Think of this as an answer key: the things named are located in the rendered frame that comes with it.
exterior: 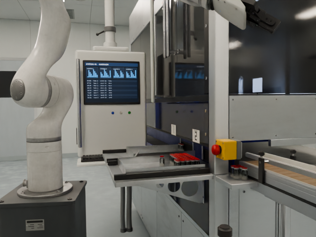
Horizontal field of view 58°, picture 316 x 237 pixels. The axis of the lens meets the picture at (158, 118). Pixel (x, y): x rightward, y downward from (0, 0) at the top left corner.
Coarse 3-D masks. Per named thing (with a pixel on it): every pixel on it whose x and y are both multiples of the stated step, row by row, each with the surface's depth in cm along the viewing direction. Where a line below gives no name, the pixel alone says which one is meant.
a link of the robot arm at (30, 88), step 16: (48, 0) 91; (48, 16) 94; (64, 16) 95; (48, 32) 95; (64, 32) 97; (48, 48) 96; (64, 48) 100; (32, 64) 95; (48, 64) 96; (16, 80) 94; (32, 80) 93; (48, 80) 100; (16, 96) 94; (32, 96) 94; (48, 96) 99
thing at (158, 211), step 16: (144, 192) 253; (160, 192) 200; (240, 192) 120; (256, 192) 122; (144, 208) 254; (160, 208) 201; (176, 208) 166; (240, 208) 121; (256, 208) 123; (272, 208) 125; (144, 224) 256; (160, 224) 202; (176, 224) 167; (192, 224) 142; (240, 224) 121; (256, 224) 123; (272, 224) 125; (304, 224) 130
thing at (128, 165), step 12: (144, 156) 142; (156, 156) 143; (168, 156) 145; (120, 168) 129; (132, 168) 130; (144, 168) 116; (156, 168) 117; (168, 168) 118; (180, 168) 120; (192, 168) 121
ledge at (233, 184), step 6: (216, 180) 115; (222, 180) 110; (228, 180) 109; (234, 180) 109; (240, 180) 109; (246, 180) 109; (252, 180) 109; (228, 186) 106; (234, 186) 104; (240, 186) 105; (246, 186) 105; (252, 186) 106
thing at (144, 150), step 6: (174, 144) 181; (126, 150) 172; (132, 150) 175; (144, 150) 177; (150, 150) 178; (156, 150) 178; (162, 150) 178; (168, 150) 178; (174, 150) 178; (192, 150) 157; (132, 156) 153; (138, 156) 150
